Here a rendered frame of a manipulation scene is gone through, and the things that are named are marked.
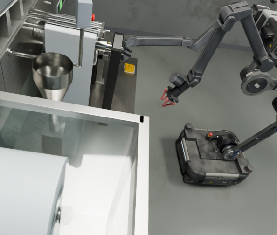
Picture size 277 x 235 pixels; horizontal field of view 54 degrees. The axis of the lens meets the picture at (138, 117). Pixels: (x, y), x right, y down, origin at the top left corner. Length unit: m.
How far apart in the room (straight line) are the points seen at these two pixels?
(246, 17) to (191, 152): 1.48
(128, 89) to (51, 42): 0.70
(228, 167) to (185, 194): 0.46
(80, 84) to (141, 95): 1.77
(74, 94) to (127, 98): 0.40
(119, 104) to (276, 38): 1.03
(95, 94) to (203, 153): 1.22
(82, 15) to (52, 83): 0.27
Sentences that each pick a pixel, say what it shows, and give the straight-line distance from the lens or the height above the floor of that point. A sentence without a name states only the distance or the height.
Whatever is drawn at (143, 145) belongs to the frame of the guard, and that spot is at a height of 1.60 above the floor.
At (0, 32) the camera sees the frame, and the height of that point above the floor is 1.47.
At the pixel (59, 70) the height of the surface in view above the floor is 1.45.
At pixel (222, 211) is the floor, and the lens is 2.70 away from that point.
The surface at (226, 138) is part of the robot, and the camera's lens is 2.62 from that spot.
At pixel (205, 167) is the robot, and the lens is 2.55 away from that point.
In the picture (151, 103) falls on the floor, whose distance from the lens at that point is 3.20.
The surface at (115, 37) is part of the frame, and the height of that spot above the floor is 1.44.
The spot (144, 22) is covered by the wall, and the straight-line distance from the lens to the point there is 4.20.
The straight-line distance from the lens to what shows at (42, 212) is 0.63.
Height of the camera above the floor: 2.17
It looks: 46 degrees down
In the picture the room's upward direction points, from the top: 18 degrees clockwise
